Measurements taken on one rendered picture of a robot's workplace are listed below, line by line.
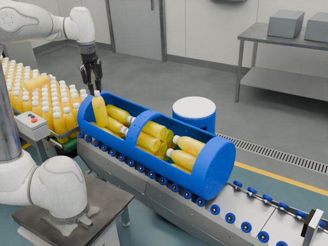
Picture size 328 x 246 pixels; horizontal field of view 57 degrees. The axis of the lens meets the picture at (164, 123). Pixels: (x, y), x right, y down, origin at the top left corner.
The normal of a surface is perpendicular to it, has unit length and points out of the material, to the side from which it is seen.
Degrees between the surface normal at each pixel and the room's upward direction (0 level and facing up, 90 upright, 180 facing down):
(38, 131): 90
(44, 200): 86
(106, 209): 4
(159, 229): 0
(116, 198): 4
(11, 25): 74
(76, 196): 89
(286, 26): 90
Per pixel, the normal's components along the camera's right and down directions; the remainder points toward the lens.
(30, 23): 0.94, 0.18
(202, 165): -0.52, -0.22
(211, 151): -0.27, -0.63
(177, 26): -0.53, 0.47
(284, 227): -0.04, -0.84
